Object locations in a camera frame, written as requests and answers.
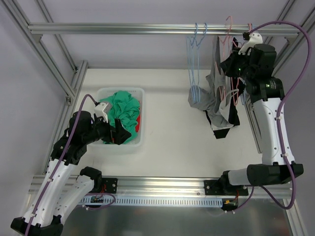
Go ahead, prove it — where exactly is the red tank top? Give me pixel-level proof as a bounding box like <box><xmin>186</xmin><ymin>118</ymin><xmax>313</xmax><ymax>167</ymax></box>
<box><xmin>135</xmin><ymin>101</ymin><xmax>141</xmax><ymax>133</ymax></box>

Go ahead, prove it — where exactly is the green tank top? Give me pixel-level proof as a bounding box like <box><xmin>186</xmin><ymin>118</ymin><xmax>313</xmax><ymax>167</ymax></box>
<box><xmin>99</xmin><ymin>90</ymin><xmax>139</xmax><ymax>144</ymax></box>

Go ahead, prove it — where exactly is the pink wire hanger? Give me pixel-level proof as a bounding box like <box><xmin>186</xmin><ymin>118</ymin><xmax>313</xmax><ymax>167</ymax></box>
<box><xmin>214</xmin><ymin>16</ymin><xmax>233</xmax><ymax>101</ymax></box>
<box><xmin>230</xmin><ymin>37</ymin><xmax>240</xmax><ymax>107</ymax></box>

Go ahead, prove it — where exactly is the grey garment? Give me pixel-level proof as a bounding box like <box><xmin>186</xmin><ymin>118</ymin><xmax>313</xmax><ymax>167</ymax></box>
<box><xmin>188</xmin><ymin>37</ymin><xmax>239</xmax><ymax>130</ymax></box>

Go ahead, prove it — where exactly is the light blue wire hanger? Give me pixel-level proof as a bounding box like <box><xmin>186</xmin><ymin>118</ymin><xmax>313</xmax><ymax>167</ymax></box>
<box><xmin>186</xmin><ymin>23</ymin><xmax>198</xmax><ymax>102</ymax></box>

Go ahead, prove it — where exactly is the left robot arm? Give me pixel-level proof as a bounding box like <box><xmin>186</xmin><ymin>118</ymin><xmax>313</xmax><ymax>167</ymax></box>
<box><xmin>10</xmin><ymin>111</ymin><xmax>131</xmax><ymax>236</ymax></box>

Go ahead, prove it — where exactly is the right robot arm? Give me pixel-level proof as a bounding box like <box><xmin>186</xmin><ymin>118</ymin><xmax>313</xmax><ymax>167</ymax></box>
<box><xmin>211</xmin><ymin>44</ymin><xmax>304</xmax><ymax>196</ymax></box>

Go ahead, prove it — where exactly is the black garment on hanger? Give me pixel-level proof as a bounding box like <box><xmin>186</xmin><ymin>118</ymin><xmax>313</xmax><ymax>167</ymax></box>
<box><xmin>204</xmin><ymin>36</ymin><xmax>245</xmax><ymax>139</ymax></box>

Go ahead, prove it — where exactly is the white plastic perforated basket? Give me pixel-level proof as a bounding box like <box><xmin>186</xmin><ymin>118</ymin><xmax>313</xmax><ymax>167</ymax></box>
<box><xmin>91</xmin><ymin>87</ymin><xmax>145</xmax><ymax>154</ymax></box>

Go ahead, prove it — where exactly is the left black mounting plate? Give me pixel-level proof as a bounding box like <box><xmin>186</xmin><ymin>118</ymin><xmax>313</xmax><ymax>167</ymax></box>
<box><xmin>101</xmin><ymin>177</ymin><xmax>118</xmax><ymax>194</ymax></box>

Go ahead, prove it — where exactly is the black mounting plate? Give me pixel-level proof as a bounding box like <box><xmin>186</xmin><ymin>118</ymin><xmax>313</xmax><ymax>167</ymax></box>
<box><xmin>101</xmin><ymin>177</ymin><xmax>118</xmax><ymax>194</ymax></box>
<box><xmin>203</xmin><ymin>179</ymin><xmax>249</xmax><ymax>196</ymax></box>

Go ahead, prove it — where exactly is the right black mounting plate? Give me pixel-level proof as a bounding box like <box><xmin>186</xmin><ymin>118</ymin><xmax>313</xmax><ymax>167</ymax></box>
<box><xmin>203</xmin><ymin>179</ymin><xmax>249</xmax><ymax>196</ymax></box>

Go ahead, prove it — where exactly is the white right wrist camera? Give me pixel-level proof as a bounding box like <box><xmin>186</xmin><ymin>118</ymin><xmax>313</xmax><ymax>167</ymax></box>
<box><xmin>238</xmin><ymin>32</ymin><xmax>263</xmax><ymax>55</ymax></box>

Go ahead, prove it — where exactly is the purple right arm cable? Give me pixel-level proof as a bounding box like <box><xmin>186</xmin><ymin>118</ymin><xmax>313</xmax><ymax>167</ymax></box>
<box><xmin>243</xmin><ymin>21</ymin><xmax>312</xmax><ymax>210</ymax></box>

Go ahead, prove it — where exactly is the white slotted cable duct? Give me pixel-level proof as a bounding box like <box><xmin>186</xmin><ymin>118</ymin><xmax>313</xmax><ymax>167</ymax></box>
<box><xmin>79</xmin><ymin>195</ymin><xmax>223</xmax><ymax>208</ymax></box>

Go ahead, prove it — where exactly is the aluminium frame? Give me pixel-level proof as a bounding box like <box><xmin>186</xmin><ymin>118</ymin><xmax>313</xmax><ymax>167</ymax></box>
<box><xmin>0</xmin><ymin>0</ymin><xmax>315</xmax><ymax>205</ymax></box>

